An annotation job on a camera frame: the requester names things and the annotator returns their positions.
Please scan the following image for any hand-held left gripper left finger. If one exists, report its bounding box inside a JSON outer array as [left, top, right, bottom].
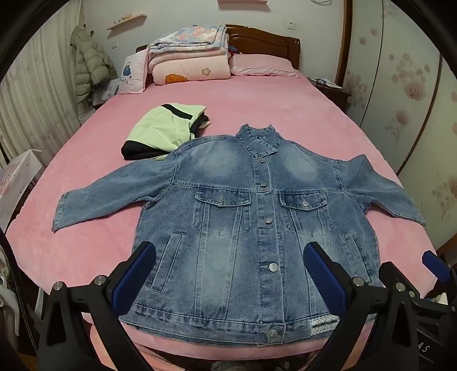
[[37, 241, 158, 371]]

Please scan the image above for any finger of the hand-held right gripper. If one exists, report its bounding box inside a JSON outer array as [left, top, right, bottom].
[[421, 251, 456, 286], [378, 261, 422, 304]]

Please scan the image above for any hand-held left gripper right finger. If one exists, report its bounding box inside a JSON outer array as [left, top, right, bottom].
[[303, 241, 420, 371]]

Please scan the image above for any blue denim jacket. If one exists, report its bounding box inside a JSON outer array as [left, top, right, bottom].
[[53, 124, 426, 346]]

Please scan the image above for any white printed bag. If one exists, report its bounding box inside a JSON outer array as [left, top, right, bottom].
[[0, 148, 45, 232]]

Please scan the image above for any light green black garment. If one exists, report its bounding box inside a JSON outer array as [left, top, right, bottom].
[[121, 103, 208, 162]]

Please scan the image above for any dark folded garment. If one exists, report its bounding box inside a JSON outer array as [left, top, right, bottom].
[[187, 112, 212, 140]]

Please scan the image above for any wooden nightstand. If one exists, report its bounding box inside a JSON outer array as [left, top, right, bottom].
[[310, 76, 352, 111]]

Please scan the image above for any bed with pink cover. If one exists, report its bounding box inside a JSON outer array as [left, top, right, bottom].
[[5, 73, 441, 359]]

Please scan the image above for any pale cloth under coat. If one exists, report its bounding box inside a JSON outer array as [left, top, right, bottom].
[[91, 78, 122, 108]]

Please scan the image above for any papers and small box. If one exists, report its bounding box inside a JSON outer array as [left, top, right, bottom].
[[310, 76, 341, 89]]

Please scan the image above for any floral wardrobe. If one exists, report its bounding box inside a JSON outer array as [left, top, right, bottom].
[[336, 0, 457, 257]]

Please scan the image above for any small white pink cushion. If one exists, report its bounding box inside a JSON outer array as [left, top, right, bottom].
[[117, 49, 149, 95]]

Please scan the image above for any white patterned curtain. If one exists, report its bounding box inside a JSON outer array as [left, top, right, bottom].
[[0, 3, 84, 168]]

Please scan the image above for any pink cartoon folded quilt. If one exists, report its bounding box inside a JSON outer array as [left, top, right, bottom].
[[148, 48, 232, 85]]

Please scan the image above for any beige puffer coat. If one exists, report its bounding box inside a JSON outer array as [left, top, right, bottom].
[[70, 24, 118, 104]]

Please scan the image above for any pink pillow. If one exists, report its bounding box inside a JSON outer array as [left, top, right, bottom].
[[228, 53, 300, 78]]

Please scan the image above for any wooden headboard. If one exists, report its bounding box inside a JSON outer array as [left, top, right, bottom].
[[136, 24, 301, 70]]

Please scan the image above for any floral folded quilt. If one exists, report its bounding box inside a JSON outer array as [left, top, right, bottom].
[[147, 24, 229, 54]]

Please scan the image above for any small wooden wall shelf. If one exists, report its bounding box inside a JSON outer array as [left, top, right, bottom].
[[107, 13, 148, 30]]

